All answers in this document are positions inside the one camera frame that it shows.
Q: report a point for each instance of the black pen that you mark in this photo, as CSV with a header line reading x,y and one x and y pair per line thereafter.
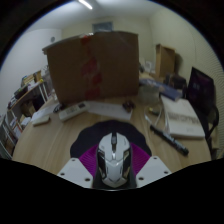
x,y
169,139

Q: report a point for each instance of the large brown cardboard box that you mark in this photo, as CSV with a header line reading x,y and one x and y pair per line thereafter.
x,y
93,66

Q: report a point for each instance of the white paper sheet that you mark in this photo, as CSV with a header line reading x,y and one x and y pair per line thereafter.
x,y
108,110

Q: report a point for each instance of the plain white remote control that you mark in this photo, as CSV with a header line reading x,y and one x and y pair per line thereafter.
x,y
40,118

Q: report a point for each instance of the white computer mouse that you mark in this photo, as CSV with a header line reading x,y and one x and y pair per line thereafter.
x,y
114,160

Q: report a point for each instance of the round wall clock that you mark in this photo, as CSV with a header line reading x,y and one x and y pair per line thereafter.
x,y
53,39

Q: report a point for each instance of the white book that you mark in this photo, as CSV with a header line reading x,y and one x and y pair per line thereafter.
x,y
183,118

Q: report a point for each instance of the black mouse pad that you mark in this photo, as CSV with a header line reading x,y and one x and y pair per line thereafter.
x,y
86,138

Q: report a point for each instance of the small brown cardboard box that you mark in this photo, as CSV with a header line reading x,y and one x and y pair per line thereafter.
x,y
165,60

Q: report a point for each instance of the ceiling tube light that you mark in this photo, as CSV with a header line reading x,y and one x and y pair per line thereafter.
x,y
85,4

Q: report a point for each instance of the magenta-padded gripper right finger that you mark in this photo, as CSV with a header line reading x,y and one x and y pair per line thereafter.
x,y
151,170

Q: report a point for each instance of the white metal stand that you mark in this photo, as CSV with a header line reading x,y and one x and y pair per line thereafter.
x,y
6,136

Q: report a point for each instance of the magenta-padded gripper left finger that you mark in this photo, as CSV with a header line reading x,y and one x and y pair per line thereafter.
x,y
76,171

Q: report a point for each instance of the black tray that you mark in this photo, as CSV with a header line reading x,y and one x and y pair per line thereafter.
x,y
20,93

